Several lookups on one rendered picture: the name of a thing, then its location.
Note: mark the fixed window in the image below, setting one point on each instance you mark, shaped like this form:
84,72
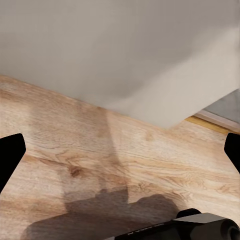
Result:
222,116

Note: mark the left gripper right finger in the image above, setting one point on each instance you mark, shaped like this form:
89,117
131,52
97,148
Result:
232,149

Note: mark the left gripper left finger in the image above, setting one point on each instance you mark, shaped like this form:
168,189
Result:
12,149

